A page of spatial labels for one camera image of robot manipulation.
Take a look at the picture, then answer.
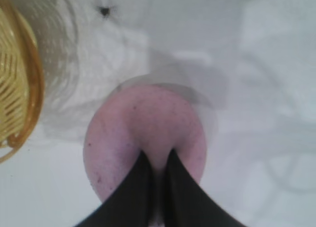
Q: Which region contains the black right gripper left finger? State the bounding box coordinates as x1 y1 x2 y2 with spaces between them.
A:
76 150 157 227

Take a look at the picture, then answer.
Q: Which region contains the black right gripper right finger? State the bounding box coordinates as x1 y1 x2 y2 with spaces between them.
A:
162 149 237 227

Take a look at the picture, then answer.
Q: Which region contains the yellow woven wicker basket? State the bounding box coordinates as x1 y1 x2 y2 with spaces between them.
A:
0 0 45 164

